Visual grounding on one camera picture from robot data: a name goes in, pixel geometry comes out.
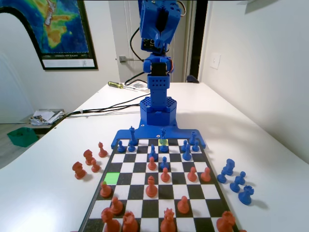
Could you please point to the blue rook chess piece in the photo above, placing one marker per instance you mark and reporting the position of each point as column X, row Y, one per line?
column 246, row 195

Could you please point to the blue queen chess piece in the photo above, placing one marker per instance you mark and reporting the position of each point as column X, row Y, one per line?
column 193, row 139

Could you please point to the framed New Zealand map poster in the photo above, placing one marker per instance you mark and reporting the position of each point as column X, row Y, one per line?
column 60, row 24

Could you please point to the red knight chess piece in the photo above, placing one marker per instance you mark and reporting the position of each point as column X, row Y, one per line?
column 88, row 157
column 109, row 221

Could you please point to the blue geared gripper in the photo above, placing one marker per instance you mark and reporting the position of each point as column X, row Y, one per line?
column 161, row 36

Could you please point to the captured orange chess pieces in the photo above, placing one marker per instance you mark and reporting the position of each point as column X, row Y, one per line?
column 79, row 171

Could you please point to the red rook chess piece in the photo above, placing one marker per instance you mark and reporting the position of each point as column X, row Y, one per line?
column 225, row 221
column 130, row 222

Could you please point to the white light switch plate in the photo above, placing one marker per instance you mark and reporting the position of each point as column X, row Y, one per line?
column 215, row 61

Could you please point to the white arched panel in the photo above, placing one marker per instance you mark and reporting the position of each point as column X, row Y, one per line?
column 14, row 72

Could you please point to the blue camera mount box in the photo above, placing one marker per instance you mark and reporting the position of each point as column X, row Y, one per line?
column 148, row 44

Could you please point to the red queen chess piece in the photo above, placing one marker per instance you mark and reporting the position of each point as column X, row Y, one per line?
column 168, row 222

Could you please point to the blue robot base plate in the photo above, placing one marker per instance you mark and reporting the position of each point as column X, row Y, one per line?
column 149, row 131

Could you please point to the small clear plastic packet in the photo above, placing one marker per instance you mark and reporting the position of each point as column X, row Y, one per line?
column 138, row 85

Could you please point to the green plastic box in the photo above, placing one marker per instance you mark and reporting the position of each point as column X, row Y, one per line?
column 23, row 137

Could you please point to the red pawn chess piece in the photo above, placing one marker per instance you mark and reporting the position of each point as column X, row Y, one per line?
column 152, row 164
column 206, row 175
column 105, row 191
column 95, row 166
column 116, row 206
column 165, row 175
column 183, row 206
column 192, row 175

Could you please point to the pile of papers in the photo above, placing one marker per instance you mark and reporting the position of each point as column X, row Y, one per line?
column 44, row 115

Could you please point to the blue knight chess piece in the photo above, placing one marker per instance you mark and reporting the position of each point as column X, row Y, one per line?
column 153, row 153
column 229, row 167

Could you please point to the white door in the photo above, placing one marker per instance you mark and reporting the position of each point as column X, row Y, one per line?
column 120, row 29

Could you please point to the black and white chess board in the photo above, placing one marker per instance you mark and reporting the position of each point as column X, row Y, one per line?
column 135, row 178

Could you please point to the yellow and black screwdriver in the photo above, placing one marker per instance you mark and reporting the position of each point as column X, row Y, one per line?
column 116, row 84

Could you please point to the blue king chess piece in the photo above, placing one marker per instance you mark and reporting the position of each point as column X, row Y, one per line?
column 132, row 134

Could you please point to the dark blue rounded object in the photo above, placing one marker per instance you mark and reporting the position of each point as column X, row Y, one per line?
column 192, row 79

